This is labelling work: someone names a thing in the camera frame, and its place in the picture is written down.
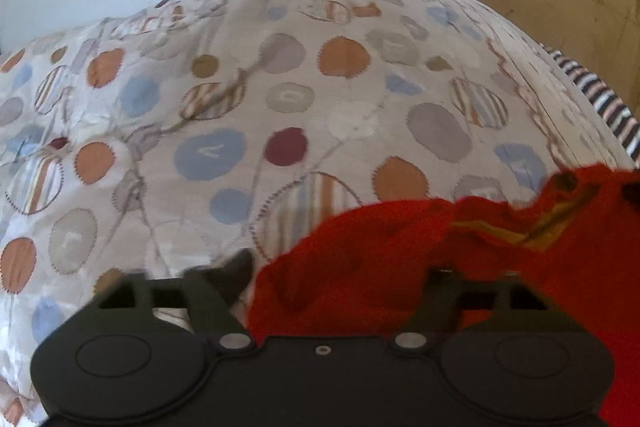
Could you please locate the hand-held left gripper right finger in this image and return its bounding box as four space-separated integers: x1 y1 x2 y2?
395 269 548 350

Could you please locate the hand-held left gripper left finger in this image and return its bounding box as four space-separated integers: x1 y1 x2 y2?
95 249 256 350

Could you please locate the red knitted sweater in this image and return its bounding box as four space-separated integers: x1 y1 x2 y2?
245 164 640 427

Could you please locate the dotted patterned duvet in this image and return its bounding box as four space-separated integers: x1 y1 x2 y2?
0 0 636 423

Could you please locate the striped bed sheet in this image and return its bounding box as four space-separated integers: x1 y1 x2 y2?
542 47 640 170

